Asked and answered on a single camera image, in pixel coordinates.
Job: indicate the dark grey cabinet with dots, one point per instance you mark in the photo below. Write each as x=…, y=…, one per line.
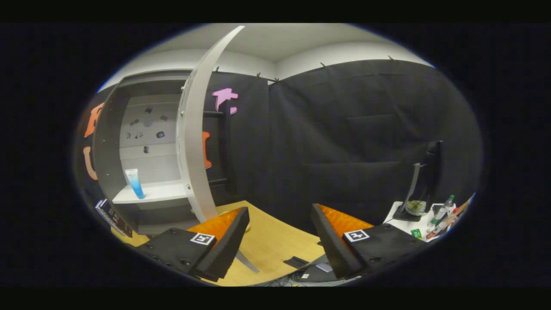
x=107, y=150

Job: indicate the white cabinet shelf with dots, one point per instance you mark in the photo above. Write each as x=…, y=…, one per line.
x=159, y=191

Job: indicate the white cabinet door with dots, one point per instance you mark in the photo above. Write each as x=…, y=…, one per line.
x=193, y=150

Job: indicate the white side table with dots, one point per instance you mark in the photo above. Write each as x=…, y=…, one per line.
x=402, y=224

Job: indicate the brown stick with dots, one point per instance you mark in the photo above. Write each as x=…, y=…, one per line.
x=462, y=208

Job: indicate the blue and white tube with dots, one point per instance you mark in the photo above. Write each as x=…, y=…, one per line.
x=134, y=183

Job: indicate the small green box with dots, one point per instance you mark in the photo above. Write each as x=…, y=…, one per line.
x=416, y=233

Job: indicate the small black flat object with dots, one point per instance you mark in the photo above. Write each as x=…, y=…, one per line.
x=295, y=261

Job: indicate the red and white tube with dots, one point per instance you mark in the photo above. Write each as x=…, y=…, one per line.
x=441, y=226

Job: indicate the dark flat device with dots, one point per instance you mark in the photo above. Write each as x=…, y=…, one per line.
x=316, y=273

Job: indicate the black monitor on stand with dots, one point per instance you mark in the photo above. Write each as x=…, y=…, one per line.
x=434, y=163

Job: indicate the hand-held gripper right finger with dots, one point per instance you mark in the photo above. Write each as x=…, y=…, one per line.
x=333, y=245

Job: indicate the black backdrop cloth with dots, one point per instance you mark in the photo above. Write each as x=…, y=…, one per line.
x=344, y=129

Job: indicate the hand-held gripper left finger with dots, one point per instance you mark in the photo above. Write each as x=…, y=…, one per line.
x=224, y=252

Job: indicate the dark blue book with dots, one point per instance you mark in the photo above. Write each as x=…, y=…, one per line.
x=116, y=217

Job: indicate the round greenish object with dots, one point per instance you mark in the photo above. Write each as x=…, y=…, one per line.
x=416, y=207

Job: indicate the green bottle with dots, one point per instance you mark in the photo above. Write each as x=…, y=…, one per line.
x=443, y=206

